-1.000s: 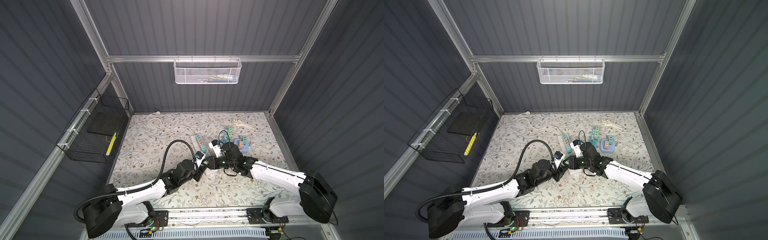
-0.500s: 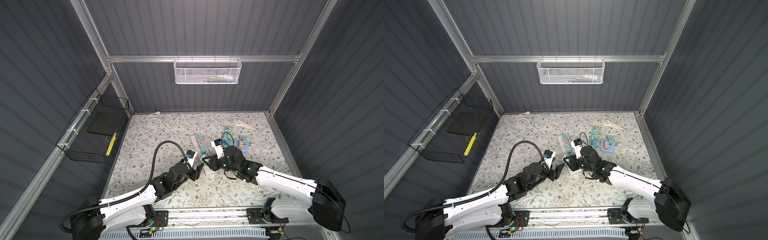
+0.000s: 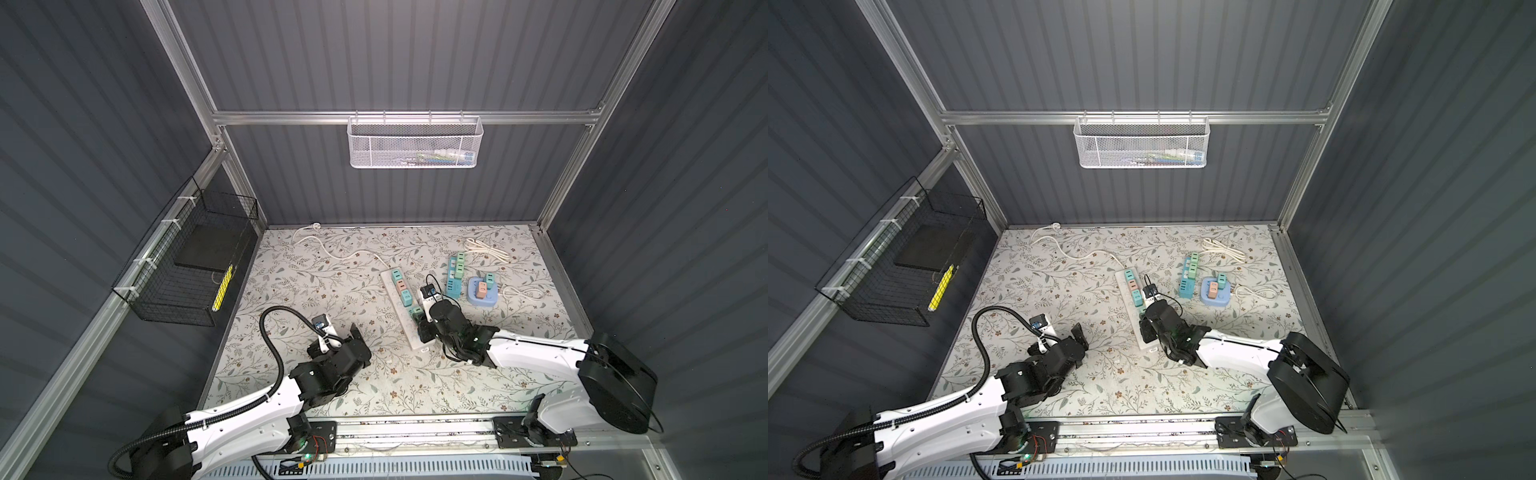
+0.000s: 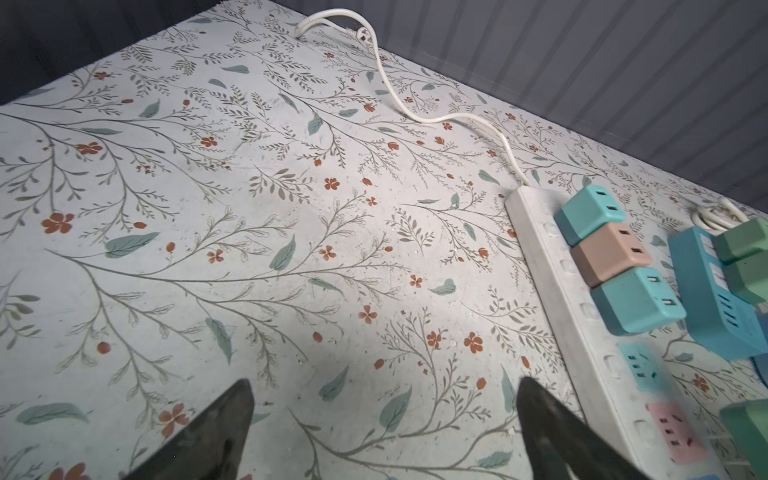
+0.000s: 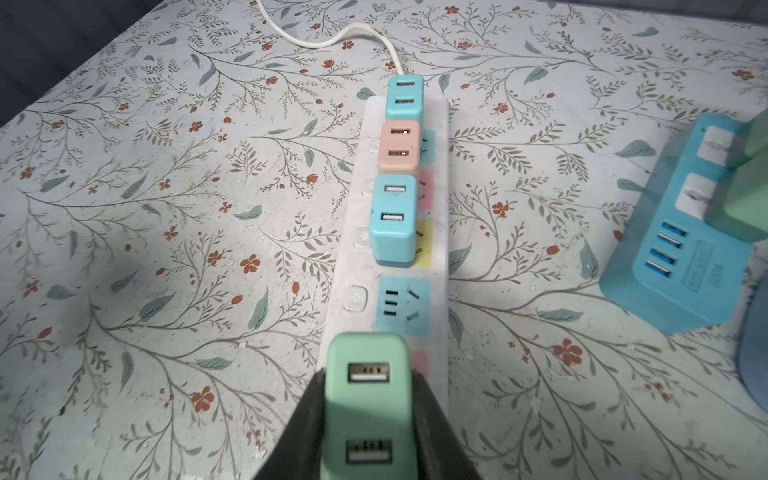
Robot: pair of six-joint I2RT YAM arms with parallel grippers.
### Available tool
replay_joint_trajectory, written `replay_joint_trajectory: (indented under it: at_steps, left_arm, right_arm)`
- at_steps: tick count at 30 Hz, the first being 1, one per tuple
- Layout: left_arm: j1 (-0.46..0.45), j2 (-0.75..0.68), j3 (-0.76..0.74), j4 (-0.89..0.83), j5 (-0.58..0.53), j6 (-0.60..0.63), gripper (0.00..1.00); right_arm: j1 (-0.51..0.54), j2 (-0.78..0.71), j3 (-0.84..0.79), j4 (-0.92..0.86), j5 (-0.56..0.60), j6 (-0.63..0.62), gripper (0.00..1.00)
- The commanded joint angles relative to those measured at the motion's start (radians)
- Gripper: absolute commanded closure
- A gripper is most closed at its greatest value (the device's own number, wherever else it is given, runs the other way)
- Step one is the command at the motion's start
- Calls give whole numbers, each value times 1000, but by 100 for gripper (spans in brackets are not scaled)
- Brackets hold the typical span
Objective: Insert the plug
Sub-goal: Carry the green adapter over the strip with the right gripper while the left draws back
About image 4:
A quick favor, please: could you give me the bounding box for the teal power strip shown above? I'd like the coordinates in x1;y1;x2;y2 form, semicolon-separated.
668;226;767;361

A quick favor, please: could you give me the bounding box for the pink charger plug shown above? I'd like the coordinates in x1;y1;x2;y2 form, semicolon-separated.
571;223;652;288

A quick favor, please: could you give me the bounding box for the white coiled power cable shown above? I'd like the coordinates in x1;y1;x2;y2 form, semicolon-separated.
689;196;751;236

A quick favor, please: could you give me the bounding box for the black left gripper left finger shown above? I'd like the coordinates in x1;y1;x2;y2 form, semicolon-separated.
126;378;255;480

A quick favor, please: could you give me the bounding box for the teal charger plug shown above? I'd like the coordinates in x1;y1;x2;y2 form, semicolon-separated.
591;267;687;336
554;185;626;247

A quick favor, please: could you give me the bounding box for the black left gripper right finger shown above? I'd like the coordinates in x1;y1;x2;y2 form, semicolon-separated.
516;377;647;479

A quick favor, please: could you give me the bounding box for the green charger plug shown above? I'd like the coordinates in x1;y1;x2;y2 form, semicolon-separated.
720;399;767;479
724;251;768;305
713;218;768;264

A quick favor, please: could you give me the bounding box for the white multicolour power strip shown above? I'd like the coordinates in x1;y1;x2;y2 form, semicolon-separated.
505;186;728;479

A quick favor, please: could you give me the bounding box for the white power strip cord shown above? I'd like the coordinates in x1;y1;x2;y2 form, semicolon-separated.
292;8;532;187

